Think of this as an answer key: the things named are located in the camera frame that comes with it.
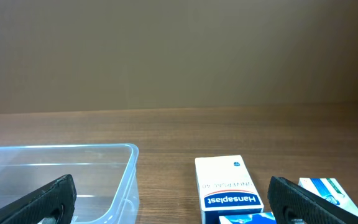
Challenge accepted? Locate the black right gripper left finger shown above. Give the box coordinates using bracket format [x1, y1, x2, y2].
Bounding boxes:
[0, 174, 76, 224]

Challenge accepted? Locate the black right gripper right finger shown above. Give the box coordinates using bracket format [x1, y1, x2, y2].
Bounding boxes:
[268, 176, 358, 224]

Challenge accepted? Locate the blue VapoDrops lozenge box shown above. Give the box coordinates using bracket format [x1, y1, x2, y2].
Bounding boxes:
[219, 212, 277, 224]

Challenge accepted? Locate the white Panadol caplet box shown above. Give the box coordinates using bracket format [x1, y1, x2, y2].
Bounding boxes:
[298, 177, 358, 216]

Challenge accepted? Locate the white Hansaplast plaster box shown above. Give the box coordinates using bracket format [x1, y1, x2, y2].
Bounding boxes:
[195, 155, 264, 224]

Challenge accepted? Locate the clear plastic container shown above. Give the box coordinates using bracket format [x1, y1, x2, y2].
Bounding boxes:
[0, 144, 139, 224]

